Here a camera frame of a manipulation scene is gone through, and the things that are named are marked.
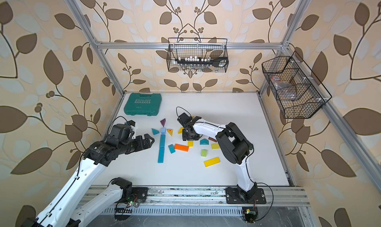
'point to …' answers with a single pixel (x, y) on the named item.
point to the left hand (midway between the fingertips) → (147, 141)
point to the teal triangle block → (155, 132)
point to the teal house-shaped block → (204, 141)
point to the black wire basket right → (299, 93)
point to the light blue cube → (163, 131)
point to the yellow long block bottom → (212, 161)
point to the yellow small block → (180, 131)
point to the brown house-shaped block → (212, 139)
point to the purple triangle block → (163, 122)
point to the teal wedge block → (171, 148)
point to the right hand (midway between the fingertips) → (188, 137)
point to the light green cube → (203, 152)
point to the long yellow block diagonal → (190, 143)
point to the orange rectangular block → (180, 147)
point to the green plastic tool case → (138, 104)
